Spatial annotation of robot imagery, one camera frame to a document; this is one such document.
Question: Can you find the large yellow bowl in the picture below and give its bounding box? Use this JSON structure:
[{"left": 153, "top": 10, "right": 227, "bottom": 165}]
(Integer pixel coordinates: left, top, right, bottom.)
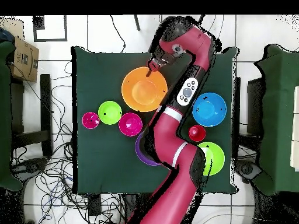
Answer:
[{"left": 121, "top": 66, "right": 169, "bottom": 113}]

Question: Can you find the small pink bowl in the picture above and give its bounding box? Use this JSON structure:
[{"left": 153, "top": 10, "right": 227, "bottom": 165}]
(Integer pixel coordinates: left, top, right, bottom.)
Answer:
[{"left": 118, "top": 113, "right": 144, "bottom": 138}]

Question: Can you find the purple bowl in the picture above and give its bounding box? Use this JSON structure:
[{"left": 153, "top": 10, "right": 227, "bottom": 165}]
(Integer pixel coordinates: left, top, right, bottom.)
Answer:
[{"left": 134, "top": 130, "right": 162, "bottom": 167}]

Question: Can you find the small green bowl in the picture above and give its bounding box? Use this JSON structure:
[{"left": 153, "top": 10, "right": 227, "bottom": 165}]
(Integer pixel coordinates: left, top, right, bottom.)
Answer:
[{"left": 98, "top": 100, "right": 123, "bottom": 125}]

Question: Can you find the large blue bowl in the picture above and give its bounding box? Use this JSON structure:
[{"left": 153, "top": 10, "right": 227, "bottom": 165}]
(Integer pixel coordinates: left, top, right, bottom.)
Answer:
[{"left": 192, "top": 92, "right": 228, "bottom": 128}]

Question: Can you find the red cup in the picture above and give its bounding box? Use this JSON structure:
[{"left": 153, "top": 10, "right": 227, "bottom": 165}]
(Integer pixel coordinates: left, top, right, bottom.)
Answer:
[
  {"left": 188, "top": 124, "right": 207, "bottom": 142},
  {"left": 81, "top": 111, "right": 100, "bottom": 130}
]

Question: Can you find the dark green tablecloth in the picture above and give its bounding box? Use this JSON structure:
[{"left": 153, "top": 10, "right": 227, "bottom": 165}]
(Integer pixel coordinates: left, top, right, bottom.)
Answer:
[{"left": 71, "top": 45, "right": 240, "bottom": 195}]

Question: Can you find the large green bowl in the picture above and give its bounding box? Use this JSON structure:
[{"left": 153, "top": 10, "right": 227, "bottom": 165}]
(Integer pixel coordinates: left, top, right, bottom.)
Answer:
[{"left": 197, "top": 141, "right": 225, "bottom": 176}]

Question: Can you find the black bench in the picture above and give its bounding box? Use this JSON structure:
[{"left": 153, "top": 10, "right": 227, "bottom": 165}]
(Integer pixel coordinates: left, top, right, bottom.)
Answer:
[{"left": 10, "top": 73, "right": 54, "bottom": 157}]

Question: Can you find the cardboard box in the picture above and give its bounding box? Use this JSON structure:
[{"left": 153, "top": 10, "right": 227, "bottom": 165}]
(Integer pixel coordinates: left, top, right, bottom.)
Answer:
[{"left": 9, "top": 36, "right": 40, "bottom": 83}]

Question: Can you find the green cloth covered table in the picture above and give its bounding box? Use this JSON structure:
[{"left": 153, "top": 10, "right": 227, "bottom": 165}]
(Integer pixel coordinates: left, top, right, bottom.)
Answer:
[
  {"left": 253, "top": 44, "right": 299, "bottom": 197},
  {"left": 0, "top": 40, "right": 23, "bottom": 192}
]

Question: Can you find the grey stand base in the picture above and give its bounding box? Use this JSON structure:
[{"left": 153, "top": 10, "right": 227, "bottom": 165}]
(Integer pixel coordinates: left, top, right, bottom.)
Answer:
[
  {"left": 235, "top": 160, "right": 263, "bottom": 183},
  {"left": 11, "top": 157, "right": 48, "bottom": 179}
]

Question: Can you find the black floor cable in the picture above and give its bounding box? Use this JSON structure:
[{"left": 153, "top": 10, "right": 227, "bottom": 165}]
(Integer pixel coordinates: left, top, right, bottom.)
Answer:
[{"left": 109, "top": 15, "right": 127, "bottom": 53}]

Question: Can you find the black square floor frame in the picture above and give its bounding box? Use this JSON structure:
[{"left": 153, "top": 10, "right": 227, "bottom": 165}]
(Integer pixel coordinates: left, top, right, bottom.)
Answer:
[{"left": 32, "top": 15, "right": 68, "bottom": 43}]

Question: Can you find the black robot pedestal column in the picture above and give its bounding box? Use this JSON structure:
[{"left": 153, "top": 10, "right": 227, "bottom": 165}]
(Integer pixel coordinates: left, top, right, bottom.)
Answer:
[{"left": 122, "top": 192, "right": 150, "bottom": 224}]

